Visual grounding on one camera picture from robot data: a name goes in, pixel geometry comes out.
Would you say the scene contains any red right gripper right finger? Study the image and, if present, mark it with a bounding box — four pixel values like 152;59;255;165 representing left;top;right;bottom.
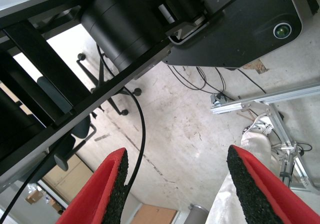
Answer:
226;144;320;224

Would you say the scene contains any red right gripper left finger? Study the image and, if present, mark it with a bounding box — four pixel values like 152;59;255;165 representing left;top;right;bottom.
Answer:
56;147;131;224

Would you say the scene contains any grey robot base chassis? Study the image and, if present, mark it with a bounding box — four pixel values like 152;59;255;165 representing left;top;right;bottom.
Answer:
159;0;313;71

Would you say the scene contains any large beige cardboard box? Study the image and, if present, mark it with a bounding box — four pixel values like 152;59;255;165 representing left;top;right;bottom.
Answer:
41;155;94;205

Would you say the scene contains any beige trouser leg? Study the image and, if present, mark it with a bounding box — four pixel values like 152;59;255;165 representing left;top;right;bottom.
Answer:
206;130;273;224

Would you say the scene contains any brown cardboard box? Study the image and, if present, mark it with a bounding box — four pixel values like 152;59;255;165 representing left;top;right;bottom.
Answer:
131;203;178;224

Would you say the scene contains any small cardboard box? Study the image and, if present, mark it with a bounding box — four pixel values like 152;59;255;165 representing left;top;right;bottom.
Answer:
24;190;44;205

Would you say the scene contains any dark teal office chair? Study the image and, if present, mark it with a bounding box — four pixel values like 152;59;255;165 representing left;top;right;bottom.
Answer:
29;76;98;184

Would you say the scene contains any grey metal cylinder bin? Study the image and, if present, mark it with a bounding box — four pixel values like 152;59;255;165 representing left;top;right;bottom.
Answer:
188;203;209;224

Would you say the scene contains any black caster chair base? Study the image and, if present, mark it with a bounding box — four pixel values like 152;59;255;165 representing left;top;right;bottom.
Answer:
76;53;143;117

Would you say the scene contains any brown cardboard scrap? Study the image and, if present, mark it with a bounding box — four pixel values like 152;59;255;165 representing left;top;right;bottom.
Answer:
246;58;269;74

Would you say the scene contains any black hanging cable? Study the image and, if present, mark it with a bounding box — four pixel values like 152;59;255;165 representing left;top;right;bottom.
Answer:
0;137;72;224

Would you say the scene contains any black camera cable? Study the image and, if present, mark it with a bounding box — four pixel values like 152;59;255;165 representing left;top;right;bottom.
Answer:
123;87;147;189

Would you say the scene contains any aluminium extrusion frame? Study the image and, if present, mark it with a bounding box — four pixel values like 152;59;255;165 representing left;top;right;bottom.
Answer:
209;83;320;192

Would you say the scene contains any grey frame foot bracket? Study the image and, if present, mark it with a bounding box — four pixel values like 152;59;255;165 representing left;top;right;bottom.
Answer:
210;93;228;108

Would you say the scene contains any thin black floor cable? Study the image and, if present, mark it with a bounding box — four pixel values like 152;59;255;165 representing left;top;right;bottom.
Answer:
167;65;228;100
237;68;267;95

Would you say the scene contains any black robot torso frame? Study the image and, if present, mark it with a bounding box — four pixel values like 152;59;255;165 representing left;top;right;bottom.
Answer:
0;0;223;192

